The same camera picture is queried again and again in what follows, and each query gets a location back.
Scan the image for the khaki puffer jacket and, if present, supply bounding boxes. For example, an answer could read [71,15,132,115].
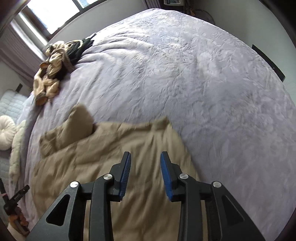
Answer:
[30,104,198,240]

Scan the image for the beige striped clothes pile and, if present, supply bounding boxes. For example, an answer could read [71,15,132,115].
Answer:
[33,41,68,106]

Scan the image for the dark clothes on bed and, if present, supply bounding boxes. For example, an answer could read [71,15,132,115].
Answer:
[63,33,96,72]

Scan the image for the left hand orange glove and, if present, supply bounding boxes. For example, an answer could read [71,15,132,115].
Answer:
[9,206,28,233]

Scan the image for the cream folded blanket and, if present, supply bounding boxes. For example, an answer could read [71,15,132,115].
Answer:
[9,120,26,182]

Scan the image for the round cream cushion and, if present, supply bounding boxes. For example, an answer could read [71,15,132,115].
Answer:
[0,115,16,151]

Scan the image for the lavender quilted bedspread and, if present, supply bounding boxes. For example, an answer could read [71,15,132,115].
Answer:
[10,9,295,240]

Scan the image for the grey quilted headboard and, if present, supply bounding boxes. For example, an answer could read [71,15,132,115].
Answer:
[1,89,28,192]

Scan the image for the grey curtain left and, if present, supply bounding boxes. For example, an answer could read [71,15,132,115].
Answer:
[1,21,45,87]

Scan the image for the window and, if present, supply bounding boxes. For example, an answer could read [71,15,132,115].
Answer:
[22,0,104,40]

